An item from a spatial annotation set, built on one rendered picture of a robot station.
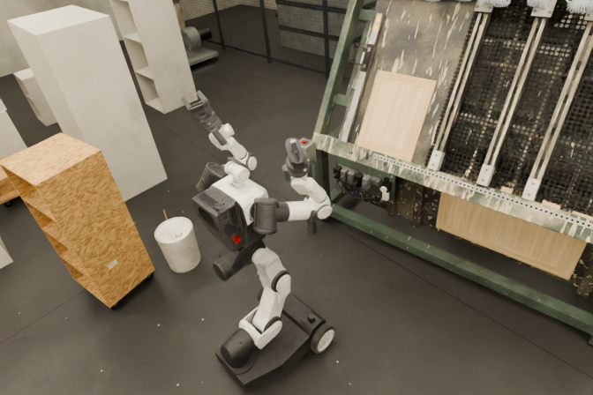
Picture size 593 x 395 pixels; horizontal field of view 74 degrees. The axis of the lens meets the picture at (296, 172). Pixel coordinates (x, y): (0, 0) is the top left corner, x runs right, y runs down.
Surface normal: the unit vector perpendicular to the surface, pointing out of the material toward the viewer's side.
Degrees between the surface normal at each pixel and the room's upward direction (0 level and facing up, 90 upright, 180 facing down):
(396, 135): 58
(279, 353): 0
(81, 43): 90
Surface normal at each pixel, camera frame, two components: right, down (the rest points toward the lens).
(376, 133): -0.58, 0.00
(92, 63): 0.70, 0.37
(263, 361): -0.09, -0.81
